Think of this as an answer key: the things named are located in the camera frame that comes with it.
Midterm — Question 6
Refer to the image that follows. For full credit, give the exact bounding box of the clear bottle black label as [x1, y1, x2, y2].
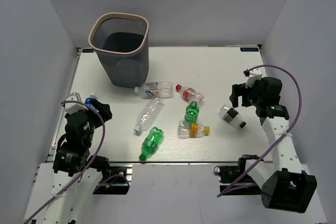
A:
[219, 104, 246, 129]

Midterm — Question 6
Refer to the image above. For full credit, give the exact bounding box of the grey mesh waste bin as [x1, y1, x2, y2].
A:
[88, 12, 149, 88]

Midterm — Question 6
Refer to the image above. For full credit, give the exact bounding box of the clear bottle orange label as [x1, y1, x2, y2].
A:
[177, 121, 210, 138]

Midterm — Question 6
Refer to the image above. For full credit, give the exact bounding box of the large green bottle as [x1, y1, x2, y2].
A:
[139, 127, 164, 161]

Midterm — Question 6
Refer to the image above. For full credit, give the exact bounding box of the bottle with blue label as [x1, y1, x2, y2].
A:
[84, 93, 100, 112]

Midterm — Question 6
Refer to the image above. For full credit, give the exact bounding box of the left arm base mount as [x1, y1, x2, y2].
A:
[93, 165, 132, 195]

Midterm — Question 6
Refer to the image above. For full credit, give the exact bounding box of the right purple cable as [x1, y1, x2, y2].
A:
[217, 64, 302, 198]

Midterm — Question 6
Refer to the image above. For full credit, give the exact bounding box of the clear cola bottle red label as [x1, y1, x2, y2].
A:
[175, 84, 204, 103]

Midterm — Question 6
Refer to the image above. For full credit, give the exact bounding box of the small green bottle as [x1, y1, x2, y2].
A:
[184, 101, 199, 123]

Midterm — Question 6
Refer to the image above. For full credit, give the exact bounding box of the clear bottle white cap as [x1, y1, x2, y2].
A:
[134, 82, 173, 99]

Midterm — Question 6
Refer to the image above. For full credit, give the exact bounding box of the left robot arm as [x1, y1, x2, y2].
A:
[43, 99, 112, 223]

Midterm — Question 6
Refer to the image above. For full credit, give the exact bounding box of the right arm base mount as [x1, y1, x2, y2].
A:
[214, 154, 266, 196]

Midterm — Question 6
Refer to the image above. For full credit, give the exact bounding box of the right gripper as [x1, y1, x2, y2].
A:
[229, 78, 264, 108]

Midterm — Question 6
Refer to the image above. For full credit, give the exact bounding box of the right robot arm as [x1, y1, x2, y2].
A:
[229, 77, 317, 214]

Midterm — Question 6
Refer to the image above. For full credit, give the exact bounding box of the long clear crushed bottle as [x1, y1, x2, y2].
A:
[133, 97, 164, 134]

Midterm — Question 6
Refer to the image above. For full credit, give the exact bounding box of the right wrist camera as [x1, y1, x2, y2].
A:
[243, 68, 263, 89]

